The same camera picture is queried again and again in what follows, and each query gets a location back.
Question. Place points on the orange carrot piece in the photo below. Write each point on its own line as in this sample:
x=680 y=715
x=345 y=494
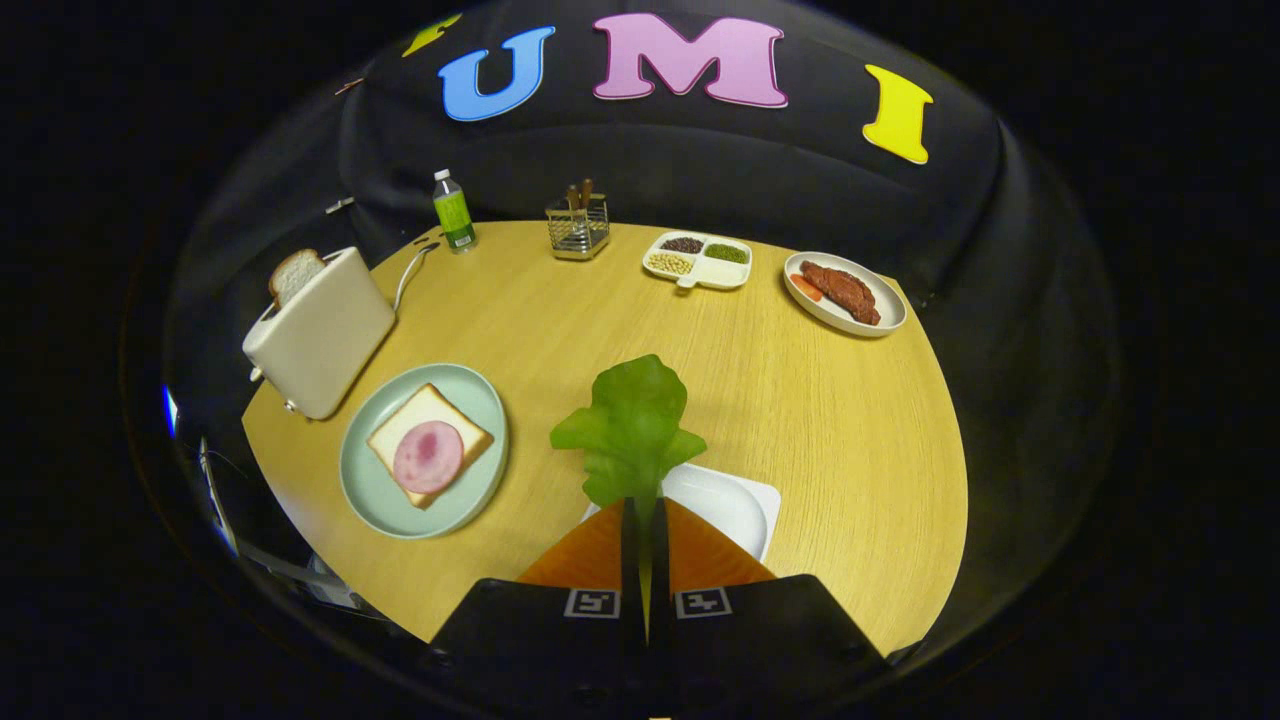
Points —
x=805 y=288

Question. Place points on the white cloth clip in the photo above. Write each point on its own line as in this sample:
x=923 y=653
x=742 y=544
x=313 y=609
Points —
x=339 y=205

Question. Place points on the white toaster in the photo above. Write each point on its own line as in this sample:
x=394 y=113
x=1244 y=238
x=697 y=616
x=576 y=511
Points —
x=325 y=335

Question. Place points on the white round plate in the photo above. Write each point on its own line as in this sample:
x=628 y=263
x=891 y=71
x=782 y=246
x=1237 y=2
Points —
x=885 y=300

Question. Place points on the light green round plate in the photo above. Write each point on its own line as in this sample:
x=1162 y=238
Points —
x=400 y=510

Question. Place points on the white divided dish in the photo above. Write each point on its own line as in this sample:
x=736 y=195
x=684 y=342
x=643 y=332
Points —
x=712 y=273

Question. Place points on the black backdrop cloth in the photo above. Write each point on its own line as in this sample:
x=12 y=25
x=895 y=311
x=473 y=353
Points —
x=700 y=170

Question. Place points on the pile of dark beans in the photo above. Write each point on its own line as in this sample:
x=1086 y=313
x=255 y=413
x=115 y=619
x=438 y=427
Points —
x=682 y=245

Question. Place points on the white square plate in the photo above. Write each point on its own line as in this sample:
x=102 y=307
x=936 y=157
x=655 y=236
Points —
x=730 y=505

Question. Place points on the pile of green beans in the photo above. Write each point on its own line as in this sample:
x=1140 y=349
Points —
x=727 y=253

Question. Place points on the brown meat piece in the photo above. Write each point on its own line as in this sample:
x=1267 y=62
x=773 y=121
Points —
x=842 y=290

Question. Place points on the pile of yellow beans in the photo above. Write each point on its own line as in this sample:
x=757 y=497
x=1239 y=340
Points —
x=670 y=263

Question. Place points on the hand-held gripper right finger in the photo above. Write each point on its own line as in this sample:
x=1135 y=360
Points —
x=760 y=640

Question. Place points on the toasted bread slice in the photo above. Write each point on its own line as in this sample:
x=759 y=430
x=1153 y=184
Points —
x=295 y=275

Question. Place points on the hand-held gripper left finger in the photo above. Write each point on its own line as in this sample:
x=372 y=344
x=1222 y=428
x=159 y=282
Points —
x=540 y=640

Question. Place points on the white bread slice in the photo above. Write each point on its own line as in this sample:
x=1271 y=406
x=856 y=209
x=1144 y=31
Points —
x=425 y=405

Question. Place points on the green label drink bottle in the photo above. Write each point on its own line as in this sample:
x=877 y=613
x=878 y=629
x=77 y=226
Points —
x=455 y=215

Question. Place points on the pink cloth clip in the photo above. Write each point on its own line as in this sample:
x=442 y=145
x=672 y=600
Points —
x=349 y=86

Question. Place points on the pink ham slice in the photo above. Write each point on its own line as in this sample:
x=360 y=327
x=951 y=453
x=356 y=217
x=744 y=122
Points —
x=428 y=458

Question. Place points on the green lettuce leaf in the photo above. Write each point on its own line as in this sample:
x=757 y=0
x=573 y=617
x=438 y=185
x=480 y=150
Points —
x=635 y=425

